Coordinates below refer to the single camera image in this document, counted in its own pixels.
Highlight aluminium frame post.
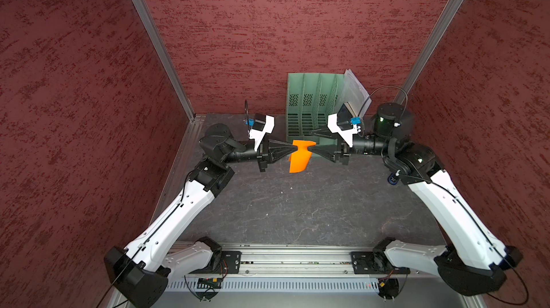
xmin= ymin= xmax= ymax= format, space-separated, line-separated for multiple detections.
xmin=131 ymin=0 xmax=196 ymax=121
xmin=393 ymin=0 xmax=464 ymax=103

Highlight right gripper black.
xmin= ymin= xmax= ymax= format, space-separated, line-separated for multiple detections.
xmin=309 ymin=119 xmax=394 ymax=163

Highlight right base circuit board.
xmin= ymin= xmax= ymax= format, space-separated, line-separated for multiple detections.
xmin=378 ymin=279 xmax=400 ymax=300

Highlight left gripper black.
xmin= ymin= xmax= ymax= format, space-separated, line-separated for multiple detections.
xmin=221 ymin=133 xmax=296 ymax=171

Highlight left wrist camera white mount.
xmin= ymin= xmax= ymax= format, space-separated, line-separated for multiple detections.
xmin=246 ymin=114 xmax=275 ymax=151

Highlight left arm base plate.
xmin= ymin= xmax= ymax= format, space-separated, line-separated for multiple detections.
xmin=192 ymin=251 xmax=242 ymax=275

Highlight green file organizer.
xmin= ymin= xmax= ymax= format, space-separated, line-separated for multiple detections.
xmin=286 ymin=73 xmax=344 ymax=145

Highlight left base circuit board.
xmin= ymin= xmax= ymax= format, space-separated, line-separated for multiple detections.
xmin=196 ymin=277 xmax=223 ymax=290

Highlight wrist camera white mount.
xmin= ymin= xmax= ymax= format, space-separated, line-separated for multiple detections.
xmin=246 ymin=114 xmax=275 ymax=151
xmin=327 ymin=112 xmax=362 ymax=149

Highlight orange square paper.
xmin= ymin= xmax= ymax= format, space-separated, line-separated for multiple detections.
xmin=289 ymin=140 xmax=316 ymax=173

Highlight base circuit board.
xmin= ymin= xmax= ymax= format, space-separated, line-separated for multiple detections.
xmin=378 ymin=279 xmax=400 ymax=300
xmin=196 ymin=277 xmax=223 ymax=290

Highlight left aluminium frame post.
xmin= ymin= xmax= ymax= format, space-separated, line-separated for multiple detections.
xmin=131 ymin=0 xmax=196 ymax=121

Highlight white paper sheets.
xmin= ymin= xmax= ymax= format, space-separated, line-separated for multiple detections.
xmin=335 ymin=69 xmax=372 ymax=118

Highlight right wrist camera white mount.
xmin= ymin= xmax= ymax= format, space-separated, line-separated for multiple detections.
xmin=327 ymin=112 xmax=362 ymax=149

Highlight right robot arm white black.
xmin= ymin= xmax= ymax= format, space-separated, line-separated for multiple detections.
xmin=309 ymin=103 xmax=523 ymax=297

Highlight front aluminium rail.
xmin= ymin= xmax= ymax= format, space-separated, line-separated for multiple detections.
xmin=122 ymin=245 xmax=471 ymax=279

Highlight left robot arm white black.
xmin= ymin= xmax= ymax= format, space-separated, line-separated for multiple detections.
xmin=104 ymin=122 xmax=298 ymax=307

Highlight dark blue notebook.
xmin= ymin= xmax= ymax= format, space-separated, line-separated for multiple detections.
xmin=337 ymin=102 xmax=355 ymax=131

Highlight right aluminium frame post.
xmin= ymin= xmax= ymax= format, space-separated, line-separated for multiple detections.
xmin=393 ymin=0 xmax=464 ymax=103

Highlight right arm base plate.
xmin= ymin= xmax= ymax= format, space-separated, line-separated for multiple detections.
xmin=350 ymin=252 xmax=410 ymax=276

